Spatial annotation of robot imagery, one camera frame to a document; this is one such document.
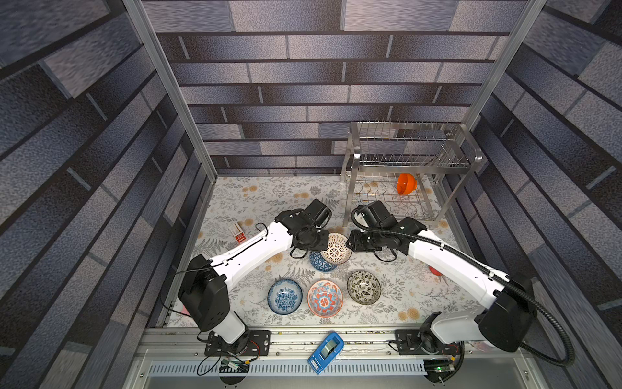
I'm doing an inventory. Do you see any white lattice pattern bowl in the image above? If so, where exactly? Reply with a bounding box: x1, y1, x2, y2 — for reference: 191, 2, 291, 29
320, 233, 352, 265

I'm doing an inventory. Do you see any orange bowl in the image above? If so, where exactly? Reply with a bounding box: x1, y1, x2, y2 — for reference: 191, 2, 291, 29
396, 173, 418, 195

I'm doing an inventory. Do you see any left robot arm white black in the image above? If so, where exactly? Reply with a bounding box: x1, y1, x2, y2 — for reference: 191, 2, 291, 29
178, 199, 332, 354

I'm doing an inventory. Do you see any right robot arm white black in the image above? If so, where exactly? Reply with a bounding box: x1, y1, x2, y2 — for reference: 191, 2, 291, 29
347, 201, 537, 353

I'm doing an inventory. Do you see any steel two-tier dish rack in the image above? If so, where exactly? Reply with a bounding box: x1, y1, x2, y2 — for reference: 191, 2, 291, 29
341, 122, 484, 225

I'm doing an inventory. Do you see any blue dotted pattern bowl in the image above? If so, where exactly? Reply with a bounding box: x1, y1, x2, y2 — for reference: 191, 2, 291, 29
309, 251, 337, 272

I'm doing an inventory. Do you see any black white floral bowl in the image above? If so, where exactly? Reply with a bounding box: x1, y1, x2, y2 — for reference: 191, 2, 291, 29
347, 270, 382, 306

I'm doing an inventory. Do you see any floral table mat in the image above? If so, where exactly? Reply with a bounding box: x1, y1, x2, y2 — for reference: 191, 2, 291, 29
193, 176, 479, 327

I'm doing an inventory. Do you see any blue floral rim bowl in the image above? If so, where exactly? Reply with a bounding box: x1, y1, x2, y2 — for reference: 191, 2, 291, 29
267, 279, 303, 315

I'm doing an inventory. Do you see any red blue floral bowl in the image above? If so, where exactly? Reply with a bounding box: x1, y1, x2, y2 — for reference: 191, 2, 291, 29
307, 280, 343, 319

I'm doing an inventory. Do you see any small red white box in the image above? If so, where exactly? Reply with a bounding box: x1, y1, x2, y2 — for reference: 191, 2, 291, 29
229, 222, 247, 244

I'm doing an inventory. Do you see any red soda can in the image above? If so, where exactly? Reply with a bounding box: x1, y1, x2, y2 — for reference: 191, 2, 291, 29
429, 266, 443, 277

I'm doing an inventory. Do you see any blue handheld meter device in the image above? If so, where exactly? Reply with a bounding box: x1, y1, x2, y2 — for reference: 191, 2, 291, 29
308, 332, 345, 374

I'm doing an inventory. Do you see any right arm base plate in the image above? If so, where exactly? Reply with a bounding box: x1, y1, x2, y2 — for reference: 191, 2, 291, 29
395, 330, 461, 357

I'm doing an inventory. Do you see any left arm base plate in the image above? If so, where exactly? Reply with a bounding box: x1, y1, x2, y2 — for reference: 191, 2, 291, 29
204, 330, 271, 358

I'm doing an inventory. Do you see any aluminium rail frame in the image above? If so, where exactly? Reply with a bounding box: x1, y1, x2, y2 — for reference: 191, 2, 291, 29
123, 325, 548, 388

